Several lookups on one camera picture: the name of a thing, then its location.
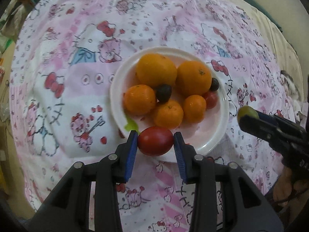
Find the medium orange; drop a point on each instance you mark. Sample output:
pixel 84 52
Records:
pixel 193 78

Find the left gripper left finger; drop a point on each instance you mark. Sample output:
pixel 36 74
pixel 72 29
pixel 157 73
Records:
pixel 126 154

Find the green lime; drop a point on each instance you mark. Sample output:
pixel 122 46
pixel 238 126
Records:
pixel 246 113

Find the small mandarin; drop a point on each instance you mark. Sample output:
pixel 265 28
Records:
pixel 168 115

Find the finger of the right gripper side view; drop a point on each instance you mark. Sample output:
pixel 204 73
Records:
pixel 267 128

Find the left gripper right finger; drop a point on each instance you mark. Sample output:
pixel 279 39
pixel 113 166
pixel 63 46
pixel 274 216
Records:
pixel 184 154

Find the right hand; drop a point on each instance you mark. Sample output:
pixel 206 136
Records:
pixel 286 185

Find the pink white plate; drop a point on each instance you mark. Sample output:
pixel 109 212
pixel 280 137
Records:
pixel 204 136

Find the small orange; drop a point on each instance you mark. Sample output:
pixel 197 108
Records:
pixel 194 108

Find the large orange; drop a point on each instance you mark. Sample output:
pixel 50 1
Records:
pixel 154 69

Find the dark plum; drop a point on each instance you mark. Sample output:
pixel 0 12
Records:
pixel 214 85
pixel 163 93

